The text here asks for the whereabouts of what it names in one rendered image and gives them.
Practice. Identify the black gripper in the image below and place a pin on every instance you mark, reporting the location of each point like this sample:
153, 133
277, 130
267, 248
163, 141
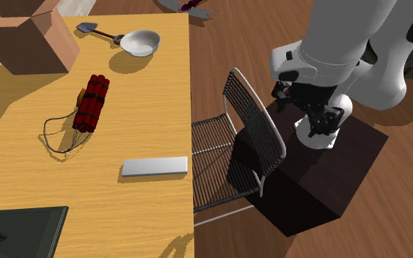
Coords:
311, 97

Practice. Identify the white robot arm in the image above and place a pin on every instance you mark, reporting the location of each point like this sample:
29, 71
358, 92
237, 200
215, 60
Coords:
338, 32

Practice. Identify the dark robot stand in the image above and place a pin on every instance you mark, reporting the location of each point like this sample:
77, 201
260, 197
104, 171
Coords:
320, 178

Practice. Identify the grey bladed object with red centre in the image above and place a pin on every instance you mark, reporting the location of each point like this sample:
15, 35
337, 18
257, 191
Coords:
188, 8

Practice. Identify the light wooden table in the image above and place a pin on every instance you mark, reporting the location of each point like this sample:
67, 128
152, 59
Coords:
145, 107

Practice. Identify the flat grey slab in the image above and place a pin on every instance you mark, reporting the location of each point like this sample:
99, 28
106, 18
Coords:
154, 166

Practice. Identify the small grey shovel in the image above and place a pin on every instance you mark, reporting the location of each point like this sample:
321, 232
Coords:
85, 27

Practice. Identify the brown cardboard box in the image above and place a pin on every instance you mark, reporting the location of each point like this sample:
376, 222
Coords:
31, 46

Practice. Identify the dark flat monitor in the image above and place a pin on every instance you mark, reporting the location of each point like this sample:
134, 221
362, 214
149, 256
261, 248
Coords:
27, 232

